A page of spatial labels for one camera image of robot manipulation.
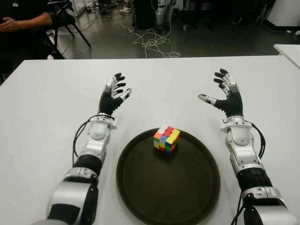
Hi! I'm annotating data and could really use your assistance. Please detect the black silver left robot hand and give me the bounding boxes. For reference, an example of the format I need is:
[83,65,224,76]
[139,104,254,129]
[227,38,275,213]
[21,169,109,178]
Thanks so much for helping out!
[98,72,133,117]

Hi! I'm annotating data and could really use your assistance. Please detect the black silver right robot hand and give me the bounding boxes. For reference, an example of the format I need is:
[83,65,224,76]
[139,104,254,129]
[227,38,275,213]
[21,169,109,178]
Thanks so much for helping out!
[198,68,245,119]

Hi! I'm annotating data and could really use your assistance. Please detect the multicoloured Rubik's cube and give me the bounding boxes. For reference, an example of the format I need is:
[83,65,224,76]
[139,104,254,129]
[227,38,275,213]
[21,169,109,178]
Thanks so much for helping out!
[153,125,181,157]

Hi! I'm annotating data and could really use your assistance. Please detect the dark brown round plate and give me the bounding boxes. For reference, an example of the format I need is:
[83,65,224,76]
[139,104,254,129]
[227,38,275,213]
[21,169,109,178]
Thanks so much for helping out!
[116,127,221,225]

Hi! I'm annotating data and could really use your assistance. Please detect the white side table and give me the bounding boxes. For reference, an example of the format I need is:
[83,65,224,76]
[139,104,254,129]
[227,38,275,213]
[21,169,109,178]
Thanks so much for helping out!
[273,44,300,71]

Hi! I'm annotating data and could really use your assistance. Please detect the black chair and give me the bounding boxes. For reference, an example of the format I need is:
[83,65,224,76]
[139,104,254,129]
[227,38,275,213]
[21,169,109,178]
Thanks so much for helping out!
[46,0,91,59]

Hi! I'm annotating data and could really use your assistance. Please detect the black box cabinet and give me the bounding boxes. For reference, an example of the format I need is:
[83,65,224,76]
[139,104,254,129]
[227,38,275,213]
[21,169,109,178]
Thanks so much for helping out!
[133,0,158,30]

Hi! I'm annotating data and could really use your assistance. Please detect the white framed glass case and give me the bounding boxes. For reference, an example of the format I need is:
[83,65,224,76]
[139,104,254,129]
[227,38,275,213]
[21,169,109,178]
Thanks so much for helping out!
[70,0,86,17]

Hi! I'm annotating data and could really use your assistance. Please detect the white humanoid robot legs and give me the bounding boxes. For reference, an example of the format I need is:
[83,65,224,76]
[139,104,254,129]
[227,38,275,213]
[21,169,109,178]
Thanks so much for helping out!
[156,0,175,31]

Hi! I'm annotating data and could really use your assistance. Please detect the white cabinet with black base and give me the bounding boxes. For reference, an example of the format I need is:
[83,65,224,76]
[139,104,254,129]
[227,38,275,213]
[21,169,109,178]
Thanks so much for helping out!
[267,0,300,31]

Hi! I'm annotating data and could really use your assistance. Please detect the seated person in black shirt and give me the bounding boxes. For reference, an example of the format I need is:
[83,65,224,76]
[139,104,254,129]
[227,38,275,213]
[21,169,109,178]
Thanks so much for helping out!
[0,0,65,80]

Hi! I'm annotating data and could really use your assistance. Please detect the tangled white floor cable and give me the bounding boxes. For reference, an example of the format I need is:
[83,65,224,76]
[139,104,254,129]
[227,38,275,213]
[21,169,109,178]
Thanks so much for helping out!
[120,21,181,59]

